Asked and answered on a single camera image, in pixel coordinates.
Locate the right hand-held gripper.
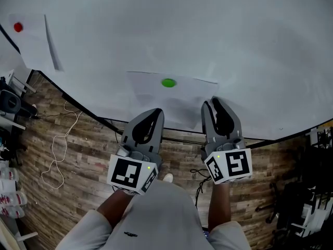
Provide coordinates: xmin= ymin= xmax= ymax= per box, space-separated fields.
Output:
xmin=200 ymin=96 xmax=254 ymax=185

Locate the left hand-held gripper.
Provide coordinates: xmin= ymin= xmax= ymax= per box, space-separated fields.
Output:
xmin=106 ymin=108 xmax=165 ymax=196

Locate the white paper sheet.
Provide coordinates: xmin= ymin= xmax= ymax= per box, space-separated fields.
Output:
xmin=7 ymin=12 xmax=65 ymax=73
xmin=125 ymin=70 xmax=220 ymax=130

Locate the green round magnet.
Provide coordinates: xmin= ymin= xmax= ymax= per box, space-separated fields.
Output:
xmin=161 ymin=78 xmax=178 ymax=89

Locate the person's left forearm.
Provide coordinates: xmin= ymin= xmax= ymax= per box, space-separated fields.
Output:
xmin=97 ymin=188 xmax=136 ymax=228

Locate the person's right forearm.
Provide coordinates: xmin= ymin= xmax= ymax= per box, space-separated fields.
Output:
xmin=207 ymin=182 xmax=233 ymax=232

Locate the person's white shirt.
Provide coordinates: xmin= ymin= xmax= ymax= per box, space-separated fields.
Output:
xmin=54 ymin=179 xmax=253 ymax=250

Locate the black office chair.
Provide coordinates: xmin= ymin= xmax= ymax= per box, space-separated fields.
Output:
xmin=256 ymin=181 xmax=314 ymax=225

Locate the clear bottle red label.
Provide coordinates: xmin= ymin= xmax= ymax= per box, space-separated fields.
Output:
xmin=0 ymin=166 xmax=21 ymax=182
xmin=0 ymin=191 xmax=29 ymax=208
xmin=0 ymin=205 xmax=26 ymax=219

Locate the white table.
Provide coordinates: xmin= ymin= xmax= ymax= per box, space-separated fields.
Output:
xmin=0 ymin=68 xmax=37 ymax=94

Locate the black coiled cable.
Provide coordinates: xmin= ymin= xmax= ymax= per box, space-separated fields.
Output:
xmin=189 ymin=167 xmax=213 ymax=208

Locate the long white cable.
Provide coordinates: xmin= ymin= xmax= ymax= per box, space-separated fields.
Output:
xmin=41 ymin=101 xmax=83 ymax=190

